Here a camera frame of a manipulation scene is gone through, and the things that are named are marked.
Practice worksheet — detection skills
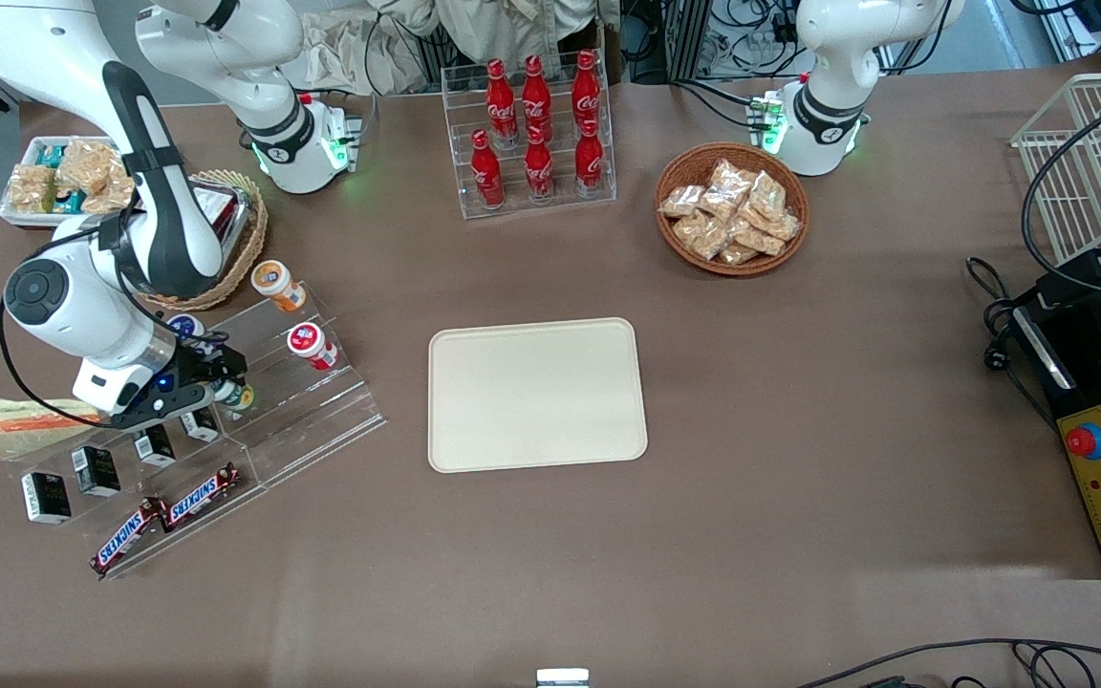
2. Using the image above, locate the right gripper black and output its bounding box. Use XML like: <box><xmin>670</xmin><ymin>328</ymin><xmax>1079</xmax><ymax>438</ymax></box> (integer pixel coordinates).
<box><xmin>165</xmin><ymin>338</ymin><xmax>249</xmax><ymax>403</ymax></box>

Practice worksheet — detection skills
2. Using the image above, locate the green gum bottle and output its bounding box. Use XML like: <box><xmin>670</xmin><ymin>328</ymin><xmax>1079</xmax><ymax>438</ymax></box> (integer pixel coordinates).
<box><xmin>212</xmin><ymin>378</ymin><xmax>256</xmax><ymax>413</ymax></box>

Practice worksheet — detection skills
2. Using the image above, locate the red gum bottle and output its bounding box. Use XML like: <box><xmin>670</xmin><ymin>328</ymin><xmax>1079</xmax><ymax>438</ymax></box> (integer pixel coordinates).
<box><xmin>287</xmin><ymin>322</ymin><xmax>339</xmax><ymax>372</ymax></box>

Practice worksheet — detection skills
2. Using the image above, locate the orange gum bottle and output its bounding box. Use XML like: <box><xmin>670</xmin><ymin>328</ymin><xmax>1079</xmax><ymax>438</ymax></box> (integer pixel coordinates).
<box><xmin>250</xmin><ymin>259</ymin><xmax>307</xmax><ymax>313</ymax></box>

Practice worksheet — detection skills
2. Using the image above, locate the beige plastic tray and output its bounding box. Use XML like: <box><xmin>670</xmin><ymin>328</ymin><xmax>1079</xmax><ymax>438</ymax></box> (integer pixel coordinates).
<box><xmin>427</xmin><ymin>317</ymin><xmax>650</xmax><ymax>474</ymax></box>

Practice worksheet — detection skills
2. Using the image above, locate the black and yellow control box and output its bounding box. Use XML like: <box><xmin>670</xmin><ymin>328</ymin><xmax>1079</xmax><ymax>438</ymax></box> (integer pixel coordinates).
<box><xmin>1007</xmin><ymin>285</ymin><xmax>1101</xmax><ymax>581</ymax></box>

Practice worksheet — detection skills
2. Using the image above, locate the clear acrylic stepped stand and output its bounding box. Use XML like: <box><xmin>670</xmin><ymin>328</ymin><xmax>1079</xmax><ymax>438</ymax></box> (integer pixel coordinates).
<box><xmin>11</xmin><ymin>282</ymin><xmax>388</xmax><ymax>580</ymax></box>

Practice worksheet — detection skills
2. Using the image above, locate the Snickers bar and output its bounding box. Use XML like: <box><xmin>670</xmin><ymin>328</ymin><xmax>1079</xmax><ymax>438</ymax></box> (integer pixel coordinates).
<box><xmin>161</xmin><ymin>462</ymin><xmax>241</xmax><ymax>532</ymax></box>
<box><xmin>90</xmin><ymin>497</ymin><xmax>169</xmax><ymax>578</ymax></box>

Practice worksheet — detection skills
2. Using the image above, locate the oval light wicker basket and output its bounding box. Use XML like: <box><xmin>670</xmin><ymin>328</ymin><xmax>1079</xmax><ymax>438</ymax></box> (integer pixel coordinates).
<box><xmin>138</xmin><ymin>169</ymin><xmax>270</xmax><ymax>312</ymax></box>

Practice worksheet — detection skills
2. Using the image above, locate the red emergency stop button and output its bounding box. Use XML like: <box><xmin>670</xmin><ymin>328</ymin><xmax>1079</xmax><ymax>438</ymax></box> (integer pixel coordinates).
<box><xmin>1064</xmin><ymin>421</ymin><xmax>1101</xmax><ymax>462</ymax></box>

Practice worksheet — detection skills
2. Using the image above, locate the clear plastic clamshell container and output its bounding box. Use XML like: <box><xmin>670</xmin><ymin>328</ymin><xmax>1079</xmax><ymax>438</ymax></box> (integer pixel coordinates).
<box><xmin>211</xmin><ymin>178</ymin><xmax>256</xmax><ymax>259</ymax></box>

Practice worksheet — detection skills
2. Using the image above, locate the white and red carton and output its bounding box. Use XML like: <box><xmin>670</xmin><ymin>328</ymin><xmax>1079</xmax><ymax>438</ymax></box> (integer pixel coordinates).
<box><xmin>191</xmin><ymin>186</ymin><xmax>246</xmax><ymax>242</ymax></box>

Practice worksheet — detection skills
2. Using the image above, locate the beige rice cracker packet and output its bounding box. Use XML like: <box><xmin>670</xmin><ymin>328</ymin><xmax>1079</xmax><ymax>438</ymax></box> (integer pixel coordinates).
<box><xmin>84</xmin><ymin>172</ymin><xmax>136</xmax><ymax>215</ymax></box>
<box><xmin>58</xmin><ymin>140</ymin><xmax>121</xmax><ymax>193</ymax></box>
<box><xmin>8</xmin><ymin>164</ymin><xmax>57</xmax><ymax>214</ymax></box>

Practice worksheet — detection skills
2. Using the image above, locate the flat wrapped sandwich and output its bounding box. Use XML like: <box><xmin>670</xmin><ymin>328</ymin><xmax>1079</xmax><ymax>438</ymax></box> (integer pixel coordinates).
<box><xmin>0</xmin><ymin>397</ymin><xmax>110</xmax><ymax>462</ymax></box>

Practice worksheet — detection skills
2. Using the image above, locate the white rectangular bin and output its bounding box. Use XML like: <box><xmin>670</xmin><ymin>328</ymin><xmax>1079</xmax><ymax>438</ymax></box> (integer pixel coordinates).
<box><xmin>0</xmin><ymin>136</ymin><xmax>136</xmax><ymax>230</ymax></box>

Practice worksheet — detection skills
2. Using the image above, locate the red Coca-Cola bottle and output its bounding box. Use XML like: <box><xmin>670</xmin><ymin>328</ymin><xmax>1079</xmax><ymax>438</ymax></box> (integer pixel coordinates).
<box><xmin>574</xmin><ymin>118</ymin><xmax>607</xmax><ymax>198</ymax></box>
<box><xmin>521</xmin><ymin>54</ymin><xmax>553</xmax><ymax>142</ymax></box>
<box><xmin>469</xmin><ymin>130</ymin><xmax>506</xmax><ymax>209</ymax></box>
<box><xmin>485</xmin><ymin>57</ymin><xmax>519</xmax><ymax>147</ymax></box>
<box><xmin>571</xmin><ymin>50</ymin><xmax>603</xmax><ymax>135</ymax></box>
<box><xmin>523</xmin><ymin>125</ymin><xmax>555</xmax><ymax>203</ymax></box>

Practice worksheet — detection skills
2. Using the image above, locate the beige cloth bag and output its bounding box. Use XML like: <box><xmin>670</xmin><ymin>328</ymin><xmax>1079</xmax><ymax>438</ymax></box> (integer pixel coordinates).
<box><xmin>300</xmin><ymin>8</ymin><xmax>389</xmax><ymax>97</ymax></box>

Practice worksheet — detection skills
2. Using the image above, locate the clear acrylic bottle rack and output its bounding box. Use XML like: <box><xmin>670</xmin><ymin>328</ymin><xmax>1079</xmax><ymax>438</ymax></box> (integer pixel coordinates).
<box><xmin>441</xmin><ymin>53</ymin><xmax>618</xmax><ymax>222</ymax></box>

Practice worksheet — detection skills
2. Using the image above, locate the round brown wicker basket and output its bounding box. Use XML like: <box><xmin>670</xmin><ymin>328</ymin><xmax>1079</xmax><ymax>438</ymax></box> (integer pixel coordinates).
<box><xmin>653</xmin><ymin>143</ymin><xmax>811</xmax><ymax>278</ymax></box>

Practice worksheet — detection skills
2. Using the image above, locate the thick black curved cable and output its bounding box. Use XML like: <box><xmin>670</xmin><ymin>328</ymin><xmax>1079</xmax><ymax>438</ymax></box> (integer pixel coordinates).
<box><xmin>1020</xmin><ymin>86</ymin><xmax>1101</xmax><ymax>299</ymax></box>

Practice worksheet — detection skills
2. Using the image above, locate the thin black cable with plug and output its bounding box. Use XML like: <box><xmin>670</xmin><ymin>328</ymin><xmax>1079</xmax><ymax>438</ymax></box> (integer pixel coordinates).
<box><xmin>965</xmin><ymin>255</ymin><xmax>1060</xmax><ymax>433</ymax></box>

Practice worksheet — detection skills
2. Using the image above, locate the white wire basket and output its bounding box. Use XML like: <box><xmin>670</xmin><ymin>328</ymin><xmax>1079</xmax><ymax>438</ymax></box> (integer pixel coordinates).
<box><xmin>1010</xmin><ymin>71</ymin><xmax>1101</xmax><ymax>270</ymax></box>

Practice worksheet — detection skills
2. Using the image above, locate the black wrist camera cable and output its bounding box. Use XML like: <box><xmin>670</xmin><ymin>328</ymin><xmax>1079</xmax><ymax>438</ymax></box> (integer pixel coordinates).
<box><xmin>0</xmin><ymin>205</ymin><xmax>228</xmax><ymax>431</ymax></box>

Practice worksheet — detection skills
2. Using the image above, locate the long thin black cable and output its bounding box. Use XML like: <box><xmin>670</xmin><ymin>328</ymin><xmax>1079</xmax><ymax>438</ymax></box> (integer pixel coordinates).
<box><xmin>794</xmin><ymin>637</ymin><xmax>1101</xmax><ymax>688</ymax></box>

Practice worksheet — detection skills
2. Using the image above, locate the black base cable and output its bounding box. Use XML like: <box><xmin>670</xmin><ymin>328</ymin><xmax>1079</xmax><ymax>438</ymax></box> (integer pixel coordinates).
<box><xmin>670</xmin><ymin>79</ymin><xmax>764</xmax><ymax>131</ymax></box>

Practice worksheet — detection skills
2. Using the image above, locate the aluminium frame post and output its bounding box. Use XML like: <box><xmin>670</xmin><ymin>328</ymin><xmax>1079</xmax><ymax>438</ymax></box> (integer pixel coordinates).
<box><xmin>666</xmin><ymin>0</ymin><xmax>713</xmax><ymax>83</ymax></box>

